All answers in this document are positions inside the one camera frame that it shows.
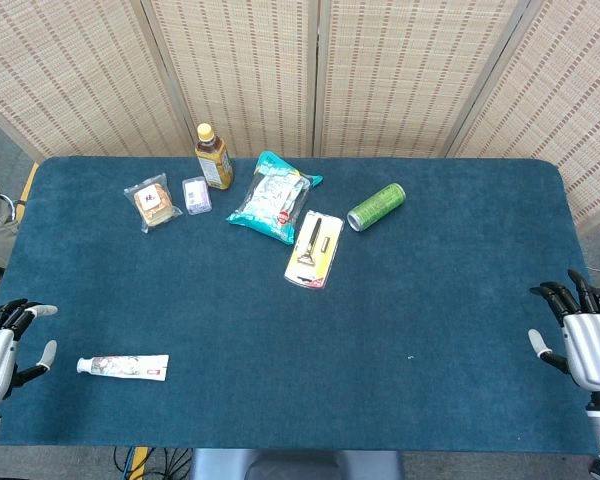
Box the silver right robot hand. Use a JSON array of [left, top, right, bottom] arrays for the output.
[[527, 268, 600, 394]]

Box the floral white toothpaste tube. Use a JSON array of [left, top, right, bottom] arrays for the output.
[[76, 353, 171, 382]]

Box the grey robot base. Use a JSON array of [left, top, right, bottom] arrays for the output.
[[189, 448, 406, 480]]

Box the wrapped sandwich packet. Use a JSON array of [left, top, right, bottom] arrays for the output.
[[123, 172, 184, 235]]

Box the small purple box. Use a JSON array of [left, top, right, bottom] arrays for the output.
[[181, 176, 214, 216]]

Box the green drink can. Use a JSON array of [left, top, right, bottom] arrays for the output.
[[346, 182, 407, 233]]

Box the yellow-capped tea bottle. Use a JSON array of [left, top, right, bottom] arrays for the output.
[[194, 122, 235, 192]]

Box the blue table cloth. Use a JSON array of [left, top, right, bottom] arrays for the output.
[[0, 155, 600, 449]]

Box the yellow razor blister pack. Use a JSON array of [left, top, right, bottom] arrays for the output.
[[283, 209, 345, 290]]

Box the teal snack bag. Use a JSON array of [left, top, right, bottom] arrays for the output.
[[225, 150, 325, 246]]

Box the bamboo folding screen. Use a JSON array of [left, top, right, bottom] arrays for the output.
[[0, 0, 600, 236]]

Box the floor cable bundle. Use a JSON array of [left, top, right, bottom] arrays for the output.
[[112, 446, 194, 480]]

